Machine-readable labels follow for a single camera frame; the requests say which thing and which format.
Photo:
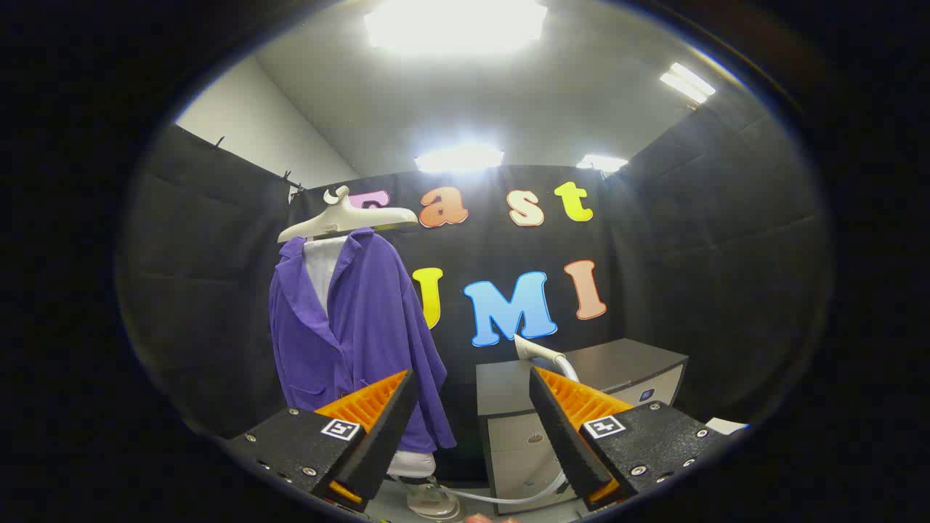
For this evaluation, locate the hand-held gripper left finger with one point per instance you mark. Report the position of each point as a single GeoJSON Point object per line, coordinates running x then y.
{"type": "Point", "coordinates": [389, 421]}

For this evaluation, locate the white clothes hanger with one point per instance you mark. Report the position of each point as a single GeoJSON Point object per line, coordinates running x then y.
{"type": "Point", "coordinates": [341, 218]}

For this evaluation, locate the white flat panel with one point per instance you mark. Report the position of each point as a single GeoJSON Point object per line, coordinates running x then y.
{"type": "Point", "coordinates": [726, 426]}

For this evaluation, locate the grey cabinet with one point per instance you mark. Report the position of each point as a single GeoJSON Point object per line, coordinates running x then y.
{"type": "Point", "coordinates": [632, 363]}

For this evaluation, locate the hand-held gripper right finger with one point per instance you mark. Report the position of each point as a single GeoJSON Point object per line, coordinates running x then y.
{"type": "Point", "coordinates": [559, 428]}

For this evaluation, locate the white shirt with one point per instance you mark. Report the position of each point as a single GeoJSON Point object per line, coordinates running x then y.
{"type": "Point", "coordinates": [323, 269]}

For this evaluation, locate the large ceiling light panel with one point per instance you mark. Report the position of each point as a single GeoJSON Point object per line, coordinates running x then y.
{"type": "Point", "coordinates": [454, 25]}

